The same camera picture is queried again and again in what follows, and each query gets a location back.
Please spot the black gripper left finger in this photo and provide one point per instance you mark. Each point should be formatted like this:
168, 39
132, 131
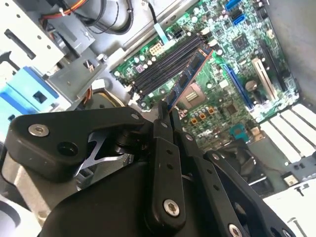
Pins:
61, 128

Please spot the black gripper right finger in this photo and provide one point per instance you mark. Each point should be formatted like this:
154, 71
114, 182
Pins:
209, 177

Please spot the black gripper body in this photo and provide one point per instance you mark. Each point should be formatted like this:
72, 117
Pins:
103, 209

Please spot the RAM stick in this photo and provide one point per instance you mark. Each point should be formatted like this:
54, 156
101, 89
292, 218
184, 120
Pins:
190, 71

